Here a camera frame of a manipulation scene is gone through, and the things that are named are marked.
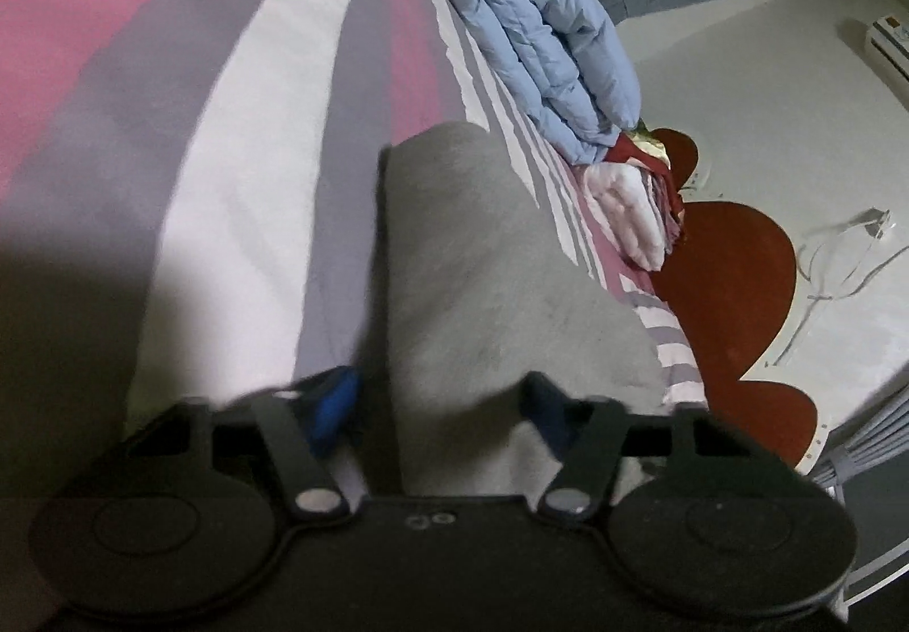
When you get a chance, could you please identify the grey fleece pants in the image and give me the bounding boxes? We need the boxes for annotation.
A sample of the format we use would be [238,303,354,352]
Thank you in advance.
[351,123,667,502]

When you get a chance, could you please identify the red heart-shaped headboard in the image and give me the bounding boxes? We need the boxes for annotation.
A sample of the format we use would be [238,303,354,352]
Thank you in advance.
[645,125,820,471]

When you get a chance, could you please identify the white wall air conditioner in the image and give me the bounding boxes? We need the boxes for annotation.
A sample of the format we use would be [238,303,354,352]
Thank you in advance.
[864,15,909,81]

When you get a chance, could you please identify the folded pink white blanket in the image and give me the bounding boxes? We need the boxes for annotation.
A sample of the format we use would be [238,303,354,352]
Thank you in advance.
[579,126,684,273]

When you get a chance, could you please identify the striped pink purple bedsheet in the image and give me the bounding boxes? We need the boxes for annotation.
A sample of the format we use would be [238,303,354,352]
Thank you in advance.
[2,0,703,498]

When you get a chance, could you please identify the folded light blue duvet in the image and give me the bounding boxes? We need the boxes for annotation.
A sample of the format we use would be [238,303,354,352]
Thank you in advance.
[450,0,643,165]

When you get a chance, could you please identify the white cable on wall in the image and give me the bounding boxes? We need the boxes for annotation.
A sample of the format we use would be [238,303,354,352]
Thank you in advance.
[769,205,909,369]

